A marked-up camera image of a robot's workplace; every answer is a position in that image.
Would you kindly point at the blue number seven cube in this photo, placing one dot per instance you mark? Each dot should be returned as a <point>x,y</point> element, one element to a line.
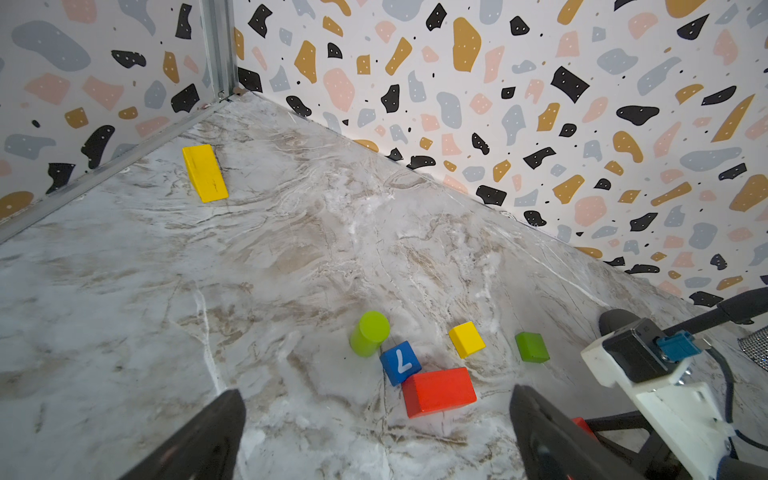
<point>399,363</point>

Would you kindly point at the small yellow cube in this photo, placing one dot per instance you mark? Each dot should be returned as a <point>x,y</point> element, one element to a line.
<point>466,339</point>

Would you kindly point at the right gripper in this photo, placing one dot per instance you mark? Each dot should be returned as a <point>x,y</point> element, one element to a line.
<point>703,447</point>

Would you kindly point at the green cylinder block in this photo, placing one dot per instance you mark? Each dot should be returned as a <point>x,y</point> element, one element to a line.
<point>371,331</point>

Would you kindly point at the red rectangular block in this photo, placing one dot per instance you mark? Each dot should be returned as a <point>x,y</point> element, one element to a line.
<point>583,424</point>
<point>438,391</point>

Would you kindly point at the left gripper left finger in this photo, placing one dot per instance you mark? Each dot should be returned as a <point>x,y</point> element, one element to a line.
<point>206,447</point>

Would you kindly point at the yellow flat rectangular block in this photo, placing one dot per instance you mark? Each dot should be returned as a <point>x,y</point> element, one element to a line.
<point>204,173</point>

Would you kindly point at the small green cube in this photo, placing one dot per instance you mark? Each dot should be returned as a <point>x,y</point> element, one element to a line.
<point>532,347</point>

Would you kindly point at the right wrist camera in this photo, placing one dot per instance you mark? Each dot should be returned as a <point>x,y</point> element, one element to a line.
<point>627,356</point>

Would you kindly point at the glitter microphone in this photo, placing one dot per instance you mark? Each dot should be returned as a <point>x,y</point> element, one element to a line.
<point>755,347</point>

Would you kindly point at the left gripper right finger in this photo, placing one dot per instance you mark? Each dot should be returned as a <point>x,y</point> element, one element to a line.
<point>552,446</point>

